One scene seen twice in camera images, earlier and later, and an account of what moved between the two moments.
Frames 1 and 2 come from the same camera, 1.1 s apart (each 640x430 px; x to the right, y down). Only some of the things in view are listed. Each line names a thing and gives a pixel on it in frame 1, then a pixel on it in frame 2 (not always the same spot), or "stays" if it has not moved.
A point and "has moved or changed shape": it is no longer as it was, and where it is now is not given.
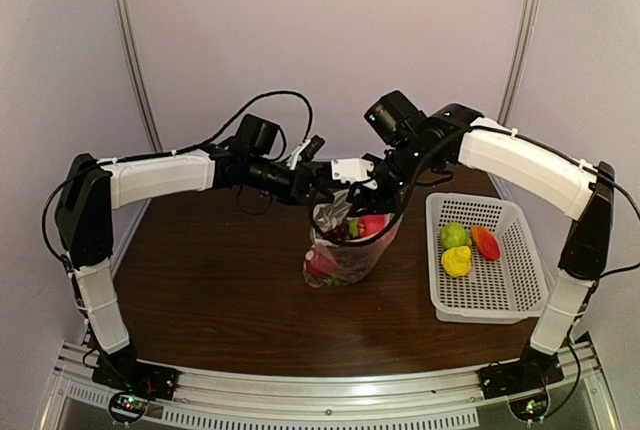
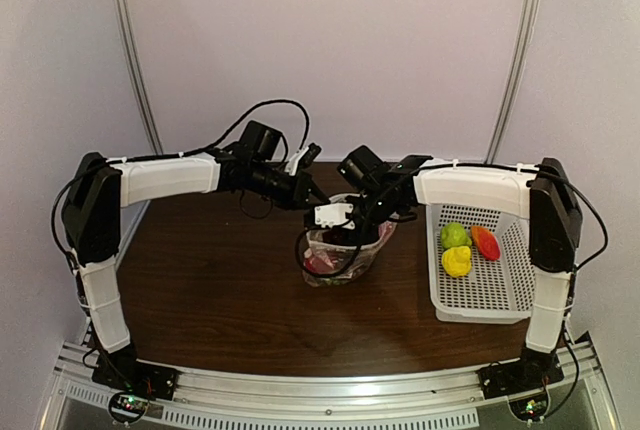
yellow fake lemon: (456, 261) stays
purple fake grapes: (337, 233) stays
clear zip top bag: (345, 249) has moved or changed shape
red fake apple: (486, 242) stays
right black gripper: (373, 195) -> (347, 229)
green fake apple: (454, 234) stays
